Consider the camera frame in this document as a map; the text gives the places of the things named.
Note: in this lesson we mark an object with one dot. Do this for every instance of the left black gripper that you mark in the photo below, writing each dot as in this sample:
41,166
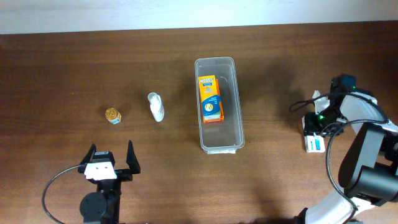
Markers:
125,174

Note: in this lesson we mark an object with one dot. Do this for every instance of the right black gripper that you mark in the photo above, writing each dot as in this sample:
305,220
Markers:
310,126

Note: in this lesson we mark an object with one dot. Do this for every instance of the white Panadol box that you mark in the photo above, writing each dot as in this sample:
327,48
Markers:
311,135

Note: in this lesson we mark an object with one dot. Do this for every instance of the white spray bottle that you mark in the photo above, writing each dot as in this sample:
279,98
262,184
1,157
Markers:
156,106

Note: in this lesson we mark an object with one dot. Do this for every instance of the orange medicine box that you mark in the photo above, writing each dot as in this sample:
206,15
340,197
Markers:
221,118

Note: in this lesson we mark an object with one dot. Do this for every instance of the yellow blue Woods box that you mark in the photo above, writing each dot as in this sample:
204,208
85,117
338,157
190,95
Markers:
209,98

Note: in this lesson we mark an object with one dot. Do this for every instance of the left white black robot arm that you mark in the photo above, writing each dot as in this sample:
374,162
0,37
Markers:
103,205

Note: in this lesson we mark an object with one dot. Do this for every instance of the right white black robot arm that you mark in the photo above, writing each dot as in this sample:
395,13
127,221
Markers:
367,176

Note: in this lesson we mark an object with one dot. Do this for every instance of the clear plastic container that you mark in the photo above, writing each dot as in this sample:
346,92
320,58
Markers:
227,136

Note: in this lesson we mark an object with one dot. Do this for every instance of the small gold-lid jar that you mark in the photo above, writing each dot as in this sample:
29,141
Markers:
113,115

